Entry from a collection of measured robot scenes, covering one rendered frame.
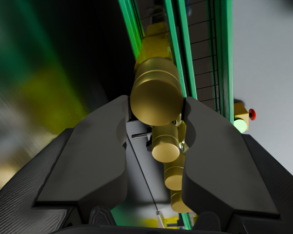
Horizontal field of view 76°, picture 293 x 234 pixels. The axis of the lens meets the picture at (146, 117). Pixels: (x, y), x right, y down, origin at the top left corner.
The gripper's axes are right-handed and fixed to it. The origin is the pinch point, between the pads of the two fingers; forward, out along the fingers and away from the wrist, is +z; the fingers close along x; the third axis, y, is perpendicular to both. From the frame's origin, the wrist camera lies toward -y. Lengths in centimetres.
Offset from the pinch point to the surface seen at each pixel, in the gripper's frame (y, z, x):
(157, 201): 65, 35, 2
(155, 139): 9.2, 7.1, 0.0
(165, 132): 8.5, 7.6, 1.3
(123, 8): -4.1, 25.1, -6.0
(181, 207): 21.5, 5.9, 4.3
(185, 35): 0.1, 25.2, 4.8
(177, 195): 19.9, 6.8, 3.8
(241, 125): 27, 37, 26
